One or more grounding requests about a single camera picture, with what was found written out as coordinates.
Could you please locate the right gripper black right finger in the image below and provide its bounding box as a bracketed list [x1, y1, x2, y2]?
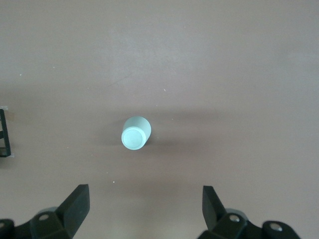
[197, 185, 300, 239]

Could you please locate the mint green cup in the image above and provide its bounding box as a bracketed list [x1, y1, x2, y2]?
[121, 116, 152, 151]

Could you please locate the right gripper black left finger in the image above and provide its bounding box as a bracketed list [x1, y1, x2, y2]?
[0, 184, 90, 239]

